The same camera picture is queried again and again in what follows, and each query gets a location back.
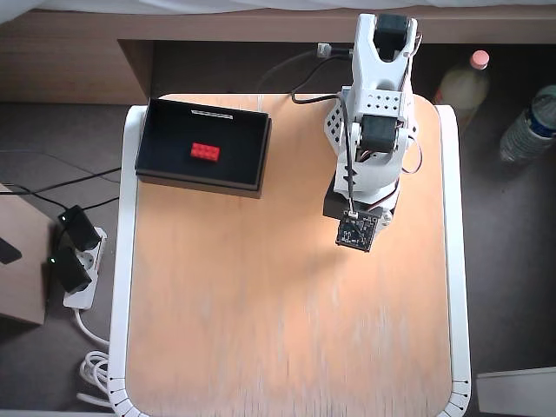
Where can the white gripper black servos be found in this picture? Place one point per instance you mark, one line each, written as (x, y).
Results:
(333, 207)

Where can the red lego block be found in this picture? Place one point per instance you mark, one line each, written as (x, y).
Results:
(205, 152)

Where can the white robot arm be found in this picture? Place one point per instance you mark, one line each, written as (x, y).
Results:
(369, 65)

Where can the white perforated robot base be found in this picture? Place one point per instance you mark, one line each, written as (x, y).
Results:
(333, 123)

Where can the black rectangular bin box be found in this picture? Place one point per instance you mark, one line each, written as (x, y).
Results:
(243, 174)

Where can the yellow juice bottle pink cap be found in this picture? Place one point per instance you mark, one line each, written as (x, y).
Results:
(462, 91)

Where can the clear plastic water bottle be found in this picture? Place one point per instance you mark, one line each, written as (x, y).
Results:
(525, 130)

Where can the white box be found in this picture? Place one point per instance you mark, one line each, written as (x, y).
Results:
(517, 391)

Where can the white bedsheet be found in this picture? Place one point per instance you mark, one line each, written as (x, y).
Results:
(260, 3)

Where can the black power adapter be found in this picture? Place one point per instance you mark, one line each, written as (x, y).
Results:
(69, 269)
(80, 228)

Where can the white power strip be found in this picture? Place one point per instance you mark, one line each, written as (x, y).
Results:
(82, 299)

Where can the brown cardboard box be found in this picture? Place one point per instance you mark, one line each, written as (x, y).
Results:
(21, 286)

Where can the black flat object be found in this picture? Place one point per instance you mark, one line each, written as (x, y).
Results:
(8, 252)

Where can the bare camera circuit board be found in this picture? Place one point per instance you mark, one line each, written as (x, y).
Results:
(356, 232)

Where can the brown wooden bed frame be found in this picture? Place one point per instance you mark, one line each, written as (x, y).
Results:
(65, 65)

